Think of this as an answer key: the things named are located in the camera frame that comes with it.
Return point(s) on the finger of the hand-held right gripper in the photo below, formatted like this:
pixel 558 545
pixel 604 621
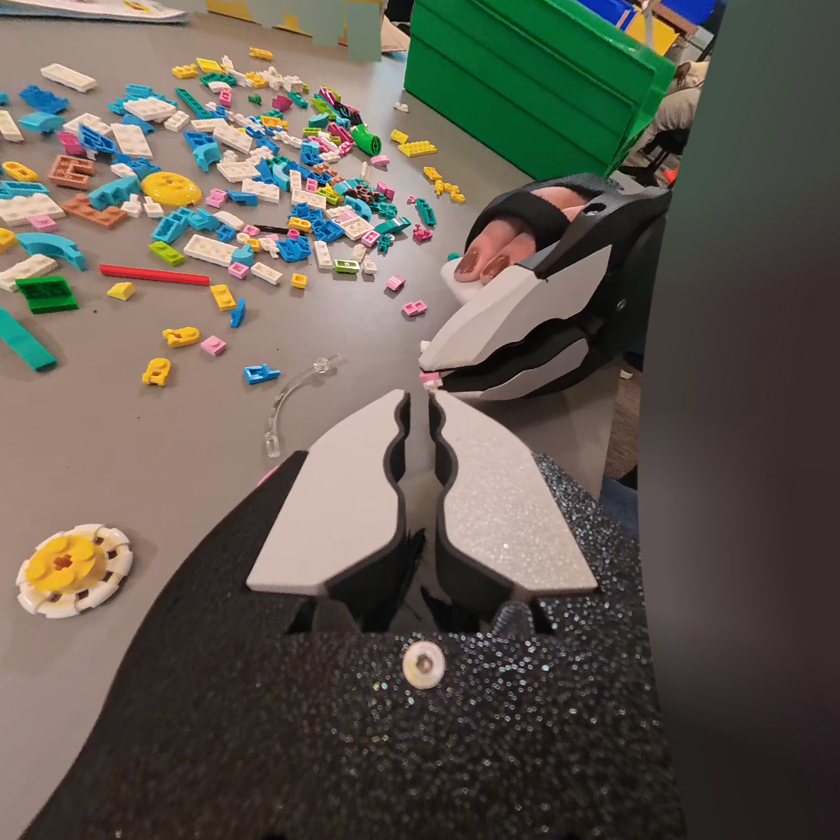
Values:
pixel 512 312
pixel 544 371

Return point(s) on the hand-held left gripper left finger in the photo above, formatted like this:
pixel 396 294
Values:
pixel 341 499

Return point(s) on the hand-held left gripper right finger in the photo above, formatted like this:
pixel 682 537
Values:
pixel 505 518

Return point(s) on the small pink lego piece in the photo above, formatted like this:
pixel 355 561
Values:
pixel 430 379

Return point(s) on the clear curved lego tube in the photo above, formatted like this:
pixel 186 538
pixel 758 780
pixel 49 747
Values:
pixel 283 403

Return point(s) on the yellow and white lego wheel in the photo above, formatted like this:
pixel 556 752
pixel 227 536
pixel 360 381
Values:
pixel 72 568

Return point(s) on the pile of mixed lego bricks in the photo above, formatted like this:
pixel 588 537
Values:
pixel 262 164

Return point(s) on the red lego rod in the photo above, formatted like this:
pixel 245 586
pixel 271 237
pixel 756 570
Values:
pixel 154 274

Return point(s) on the yellow round lego dish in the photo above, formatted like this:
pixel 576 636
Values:
pixel 172 188

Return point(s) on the long teal lego strip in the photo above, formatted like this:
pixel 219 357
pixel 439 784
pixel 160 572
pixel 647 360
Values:
pixel 23 341

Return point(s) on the green lego slope plate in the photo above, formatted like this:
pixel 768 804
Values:
pixel 47 294

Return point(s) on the lego instruction booklet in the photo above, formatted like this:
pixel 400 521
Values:
pixel 98 8

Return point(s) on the person's right hand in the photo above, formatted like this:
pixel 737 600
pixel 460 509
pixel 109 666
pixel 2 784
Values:
pixel 505 253

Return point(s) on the orange cone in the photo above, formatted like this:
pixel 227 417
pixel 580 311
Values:
pixel 670 177

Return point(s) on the green plastic storage bin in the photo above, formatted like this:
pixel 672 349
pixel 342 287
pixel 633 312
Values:
pixel 525 85

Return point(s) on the blue plastic crate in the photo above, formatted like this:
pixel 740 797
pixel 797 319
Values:
pixel 656 8

